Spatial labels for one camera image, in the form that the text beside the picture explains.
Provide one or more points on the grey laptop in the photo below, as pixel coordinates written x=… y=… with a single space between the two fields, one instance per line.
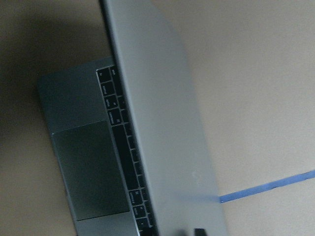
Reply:
x=128 y=137

